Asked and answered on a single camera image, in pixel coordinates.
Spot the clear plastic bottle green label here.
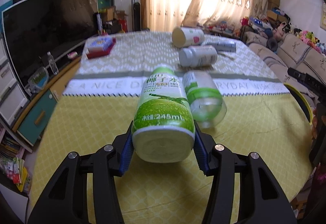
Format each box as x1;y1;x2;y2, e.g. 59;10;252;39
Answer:
182;70;227;129

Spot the green coconut water bottle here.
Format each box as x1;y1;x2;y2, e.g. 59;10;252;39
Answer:
131;64;195;163

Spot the white pill bottle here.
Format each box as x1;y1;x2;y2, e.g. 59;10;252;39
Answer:
178;45;218;68

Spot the white paper cup with dots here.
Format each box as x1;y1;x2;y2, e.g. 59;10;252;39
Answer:
172;27;205;48

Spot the yellow rimmed trash bin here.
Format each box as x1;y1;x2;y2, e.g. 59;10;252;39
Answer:
284;83;314;125

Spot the beige sofa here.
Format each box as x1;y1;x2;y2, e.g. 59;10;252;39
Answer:
240;32;326;102

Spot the bookshelf with books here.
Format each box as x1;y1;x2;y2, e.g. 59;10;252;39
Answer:
1;125;32;194

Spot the plush toy pile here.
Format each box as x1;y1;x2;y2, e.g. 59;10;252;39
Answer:
240;7;325;56

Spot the teal tv stand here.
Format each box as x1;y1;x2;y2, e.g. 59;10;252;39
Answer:
13;57;81;146

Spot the low shelf with books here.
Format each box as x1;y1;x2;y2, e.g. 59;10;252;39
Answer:
197;21;240;39

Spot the white drawer cabinet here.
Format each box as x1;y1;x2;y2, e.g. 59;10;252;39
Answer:
0;38;28;126

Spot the water bottle by television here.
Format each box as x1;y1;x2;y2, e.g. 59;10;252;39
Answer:
47;52;59;75

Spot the zigzag patterned tablecloth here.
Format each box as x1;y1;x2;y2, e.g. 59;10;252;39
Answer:
62;32;289;97

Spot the red tray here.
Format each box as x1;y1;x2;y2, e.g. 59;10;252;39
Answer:
85;35;116;59

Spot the blue tissue pack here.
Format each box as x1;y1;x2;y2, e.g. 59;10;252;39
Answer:
85;36;113;53

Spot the black television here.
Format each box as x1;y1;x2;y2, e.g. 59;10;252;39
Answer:
2;0;98;86

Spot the black tower fan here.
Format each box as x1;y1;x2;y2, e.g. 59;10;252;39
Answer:
131;0;141;32

